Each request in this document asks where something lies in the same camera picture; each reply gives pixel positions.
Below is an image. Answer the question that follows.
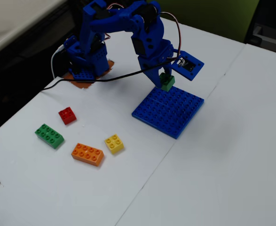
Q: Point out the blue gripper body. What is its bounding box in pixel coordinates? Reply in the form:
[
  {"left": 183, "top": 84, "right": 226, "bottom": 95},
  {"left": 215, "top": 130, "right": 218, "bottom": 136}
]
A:
[{"left": 137, "top": 40, "right": 175, "bottom": 71}]

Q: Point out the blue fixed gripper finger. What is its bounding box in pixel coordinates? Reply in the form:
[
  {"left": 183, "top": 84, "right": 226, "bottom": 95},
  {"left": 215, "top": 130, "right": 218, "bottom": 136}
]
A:
[{"left": 141, "top": 67, "right": 163, "bottom": 89}]

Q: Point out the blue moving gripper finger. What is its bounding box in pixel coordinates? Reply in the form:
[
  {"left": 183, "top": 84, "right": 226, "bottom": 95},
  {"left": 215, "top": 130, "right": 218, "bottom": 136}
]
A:
[{"left": 162, "top": 62, "right": 173, "bottom": 77}]

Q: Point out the green 2x2 building block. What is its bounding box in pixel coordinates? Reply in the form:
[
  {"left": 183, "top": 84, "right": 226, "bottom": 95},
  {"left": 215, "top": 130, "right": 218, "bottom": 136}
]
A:
[{"left": 158, "top": 72, "right": 176, "bottom": 92}]

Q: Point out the yellow 2x2 building block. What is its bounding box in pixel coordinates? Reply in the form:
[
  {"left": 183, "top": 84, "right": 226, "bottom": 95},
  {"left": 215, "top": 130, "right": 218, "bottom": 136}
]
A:
[{"left": 104, "top": 134, "right": 125, "bottom": 155}]

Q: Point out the red 2x2 building block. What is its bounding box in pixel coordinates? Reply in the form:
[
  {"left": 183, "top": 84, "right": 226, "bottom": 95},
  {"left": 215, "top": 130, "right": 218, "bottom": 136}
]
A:
[{"left": 58, "top": 106, "right": 78, "bottom": 126}]

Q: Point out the orange 2x4 building block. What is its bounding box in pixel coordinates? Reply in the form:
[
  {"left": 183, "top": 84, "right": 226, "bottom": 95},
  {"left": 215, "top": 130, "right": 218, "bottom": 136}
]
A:
[{"left": 71, "top": 143, "right": 104, "bottom": 167}]

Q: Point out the green 2x4 building block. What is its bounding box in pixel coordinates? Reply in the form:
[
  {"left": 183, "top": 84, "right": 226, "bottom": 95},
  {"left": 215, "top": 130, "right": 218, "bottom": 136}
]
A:
[{"left": 34, "top": 123, "right": 65, "bottom": 150}]

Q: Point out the blue 8x8 building plate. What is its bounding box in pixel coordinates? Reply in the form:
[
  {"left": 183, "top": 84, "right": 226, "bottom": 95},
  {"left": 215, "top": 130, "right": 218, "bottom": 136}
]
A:
[{"left": 131, "top": 86, "right": 205, "bottom": 140}]

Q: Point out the green chair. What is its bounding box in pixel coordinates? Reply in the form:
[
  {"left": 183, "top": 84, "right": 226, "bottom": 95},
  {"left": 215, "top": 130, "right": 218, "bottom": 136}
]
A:
[{"left": 158, "top": 0, "right": 260, "bottom": 44}]

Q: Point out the grey box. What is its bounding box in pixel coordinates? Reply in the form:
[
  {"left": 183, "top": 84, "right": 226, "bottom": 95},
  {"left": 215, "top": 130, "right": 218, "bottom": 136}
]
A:
[{"left": 252, "top": 23, "right": 276, "bottom": 57}]

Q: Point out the white foam board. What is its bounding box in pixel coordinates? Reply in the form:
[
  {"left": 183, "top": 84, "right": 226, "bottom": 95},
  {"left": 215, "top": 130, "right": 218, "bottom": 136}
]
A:
[
  {"left": 115, "top": 43, "right": 276, "bottom": 226},
  {"left": 0, "top": 16, "right": 246, "bottom": 226}
]

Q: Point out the white side table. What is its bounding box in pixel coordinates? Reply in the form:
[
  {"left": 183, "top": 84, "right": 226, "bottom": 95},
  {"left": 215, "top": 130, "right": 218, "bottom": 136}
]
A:
[{"left": 0, "top": 0, "right": 69, "bottom": 61}]

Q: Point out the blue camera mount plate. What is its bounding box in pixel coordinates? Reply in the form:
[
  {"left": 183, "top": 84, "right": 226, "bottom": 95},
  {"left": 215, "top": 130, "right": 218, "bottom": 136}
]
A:
[{"left": 169, "top": 50, "right": 205, "bottom": 82}]

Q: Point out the servo wire bundle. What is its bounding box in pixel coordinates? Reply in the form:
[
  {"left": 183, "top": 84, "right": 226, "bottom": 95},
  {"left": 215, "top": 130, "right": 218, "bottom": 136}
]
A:
[{"left": 160, "top": 11, "right": 183, "bottom": 58}]

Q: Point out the white cable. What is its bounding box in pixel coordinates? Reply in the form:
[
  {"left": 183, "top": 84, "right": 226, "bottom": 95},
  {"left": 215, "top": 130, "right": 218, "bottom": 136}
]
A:
[{"left": 50, "top": 46, "right": 66, "bottom": 79}]

